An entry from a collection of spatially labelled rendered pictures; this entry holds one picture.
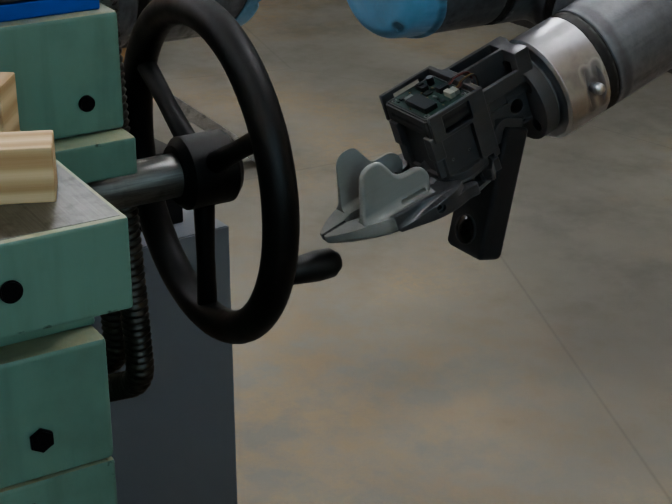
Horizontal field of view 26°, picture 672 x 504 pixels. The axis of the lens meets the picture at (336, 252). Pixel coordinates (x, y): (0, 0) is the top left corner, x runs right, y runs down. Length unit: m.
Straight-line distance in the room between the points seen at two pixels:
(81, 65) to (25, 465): 0.30
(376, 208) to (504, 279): 1.83
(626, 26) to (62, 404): 0.55
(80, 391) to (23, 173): 0.15
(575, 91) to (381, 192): 0.18
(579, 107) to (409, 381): 1.42
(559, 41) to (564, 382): 1.45
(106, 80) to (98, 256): 0.25
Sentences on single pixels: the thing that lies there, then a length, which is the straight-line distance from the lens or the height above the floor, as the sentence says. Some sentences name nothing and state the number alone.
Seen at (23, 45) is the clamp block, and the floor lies 0.94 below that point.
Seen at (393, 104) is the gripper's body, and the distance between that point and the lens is 1.14.
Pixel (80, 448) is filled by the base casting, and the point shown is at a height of 0.72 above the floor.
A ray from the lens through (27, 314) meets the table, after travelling 0.86.
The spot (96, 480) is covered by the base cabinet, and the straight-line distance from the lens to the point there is 0.99.
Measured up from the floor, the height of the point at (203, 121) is 0.14.
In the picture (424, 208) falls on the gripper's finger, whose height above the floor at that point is 0.80.
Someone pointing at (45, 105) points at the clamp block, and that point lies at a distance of 1.07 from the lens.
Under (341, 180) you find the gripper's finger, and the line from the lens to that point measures 1.14.
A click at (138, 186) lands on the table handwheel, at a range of 1.15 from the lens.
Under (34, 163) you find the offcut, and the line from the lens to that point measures 0.88.
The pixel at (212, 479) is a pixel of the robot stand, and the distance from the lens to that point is 1.90.
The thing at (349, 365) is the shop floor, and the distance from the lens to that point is 2.59.
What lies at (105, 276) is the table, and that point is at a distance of 0.87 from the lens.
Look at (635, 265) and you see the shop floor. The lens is 3.04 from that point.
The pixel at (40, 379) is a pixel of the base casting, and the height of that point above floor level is 0.78.
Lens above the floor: 1.22
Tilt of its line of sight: 24 degrees down
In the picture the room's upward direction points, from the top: straight up
